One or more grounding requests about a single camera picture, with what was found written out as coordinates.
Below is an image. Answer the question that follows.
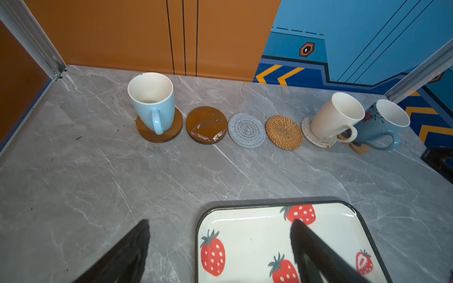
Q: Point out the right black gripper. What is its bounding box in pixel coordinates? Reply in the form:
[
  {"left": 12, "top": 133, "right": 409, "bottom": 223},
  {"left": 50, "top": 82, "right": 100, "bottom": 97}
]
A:
[{"left": 421, "top": 147, "right": 453, "bottom": 183}]

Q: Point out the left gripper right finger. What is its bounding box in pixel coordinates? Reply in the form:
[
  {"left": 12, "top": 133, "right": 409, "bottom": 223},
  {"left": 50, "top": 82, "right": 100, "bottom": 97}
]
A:
[{"left": 290, "top": 219, "right": 368, "bottom": 283}]

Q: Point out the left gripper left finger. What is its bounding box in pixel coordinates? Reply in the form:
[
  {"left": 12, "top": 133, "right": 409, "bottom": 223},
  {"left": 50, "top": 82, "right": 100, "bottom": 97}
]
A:
[{"left": 75, "top": 219, "right": 151, "bottom": 283}]

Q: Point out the brown paw print coaster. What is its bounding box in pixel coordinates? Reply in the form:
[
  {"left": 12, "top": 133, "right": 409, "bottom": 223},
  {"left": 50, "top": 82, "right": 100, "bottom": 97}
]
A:
[{"left": 337, "top": 131, "right": 372, "bottom": 156}]

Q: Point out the white mug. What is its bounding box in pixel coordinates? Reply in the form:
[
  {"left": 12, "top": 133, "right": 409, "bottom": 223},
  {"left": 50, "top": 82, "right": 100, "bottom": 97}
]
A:
[{"left": 310, "top": 92, "right": 365, "bottom": 143}]

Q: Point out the white woven round coaster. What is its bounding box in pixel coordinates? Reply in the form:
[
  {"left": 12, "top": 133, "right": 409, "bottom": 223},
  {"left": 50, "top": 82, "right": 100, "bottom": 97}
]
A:
[{"left": 301, "top": 116, "right": 337, "bottom": 149}]

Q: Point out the tan rattan round coaster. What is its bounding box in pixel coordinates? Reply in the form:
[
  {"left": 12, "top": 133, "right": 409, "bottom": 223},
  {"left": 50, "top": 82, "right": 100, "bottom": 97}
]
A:
[{"left": 265, "top": 116, "right": 303, "bottom": 150}]

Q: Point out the matte brown round coaster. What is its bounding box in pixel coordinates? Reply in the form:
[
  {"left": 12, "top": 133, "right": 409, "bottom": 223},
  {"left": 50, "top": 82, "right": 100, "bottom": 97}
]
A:
[{"left": 136, "top": 109, "right": 183, "bottom": 143}]

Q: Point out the grey woven round coaster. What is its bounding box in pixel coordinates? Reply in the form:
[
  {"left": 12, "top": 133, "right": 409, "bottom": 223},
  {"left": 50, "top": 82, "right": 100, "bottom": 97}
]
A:
[{"left": 228, "top": 113, "right": 266, "bottom": 149}]

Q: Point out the glossy brown round coaster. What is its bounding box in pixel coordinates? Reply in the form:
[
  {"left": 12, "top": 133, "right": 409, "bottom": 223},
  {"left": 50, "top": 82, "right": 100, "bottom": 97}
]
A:
[{"left": 186, "top": 106, "right": 228, "bottom": 145}]

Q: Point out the light blue mug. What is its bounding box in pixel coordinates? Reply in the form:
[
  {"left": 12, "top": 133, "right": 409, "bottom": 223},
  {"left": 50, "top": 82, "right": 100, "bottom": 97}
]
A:
[{"left": 127, "top": 73, "right": 175, "bottom": 135}]

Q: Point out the white strawberry tray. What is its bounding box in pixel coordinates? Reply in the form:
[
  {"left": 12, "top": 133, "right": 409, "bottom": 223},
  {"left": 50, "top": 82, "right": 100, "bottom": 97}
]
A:
[{"left": 195, "top": 200, "right": 391, "bottom": 283}]

